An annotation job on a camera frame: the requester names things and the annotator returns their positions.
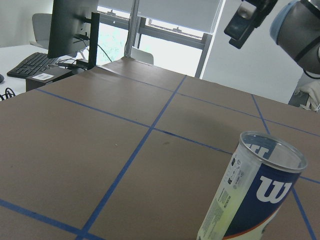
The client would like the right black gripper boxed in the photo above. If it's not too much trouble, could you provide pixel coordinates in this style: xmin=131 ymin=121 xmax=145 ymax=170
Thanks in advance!
xmin=224 ymin=0 xmax=278 ymax=49

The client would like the clear tennis ball tube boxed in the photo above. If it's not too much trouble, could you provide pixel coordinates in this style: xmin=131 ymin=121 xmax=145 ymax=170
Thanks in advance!
xmin=197 ymin=131 xmax=308 ymax=240

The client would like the yellow tennis ball plain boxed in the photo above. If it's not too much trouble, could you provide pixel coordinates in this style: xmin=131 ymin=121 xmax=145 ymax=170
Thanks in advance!
xmin=215 ymin=189 xmax=247 ymax=239

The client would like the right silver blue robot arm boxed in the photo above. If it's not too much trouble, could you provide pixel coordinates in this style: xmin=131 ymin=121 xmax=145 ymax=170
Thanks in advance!
xmin=224 ymin=0 xmax=320 ymax=80

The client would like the white cloth pile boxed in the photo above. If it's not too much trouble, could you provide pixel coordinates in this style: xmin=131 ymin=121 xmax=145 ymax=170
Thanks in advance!
xmin=294 ymin=80 xmax=320 ymax=113

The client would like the white chair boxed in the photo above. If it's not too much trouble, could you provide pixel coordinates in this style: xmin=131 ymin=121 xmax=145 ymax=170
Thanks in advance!
xmin=130 ymin=46 xmax=154 ymax=65

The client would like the black computer monitor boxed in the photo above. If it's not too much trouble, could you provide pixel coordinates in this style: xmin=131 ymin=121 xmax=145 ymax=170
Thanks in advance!
xmin=47 ymin=0 xmax=100 ymax=70

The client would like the black power adapter box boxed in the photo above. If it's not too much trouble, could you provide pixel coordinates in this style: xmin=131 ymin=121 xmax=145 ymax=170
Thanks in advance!
xmin=25 ymin=66 xmax=73 ymax=92

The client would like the grey chair behind monitor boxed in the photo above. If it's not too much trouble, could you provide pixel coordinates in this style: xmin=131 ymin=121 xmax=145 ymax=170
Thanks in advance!
xmin=29 ymin=13 xmax=52 ymax=50

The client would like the black keyboard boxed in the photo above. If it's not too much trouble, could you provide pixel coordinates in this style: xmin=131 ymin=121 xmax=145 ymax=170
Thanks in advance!
xmin=7 ymin=52 xmax=59 ymax=79

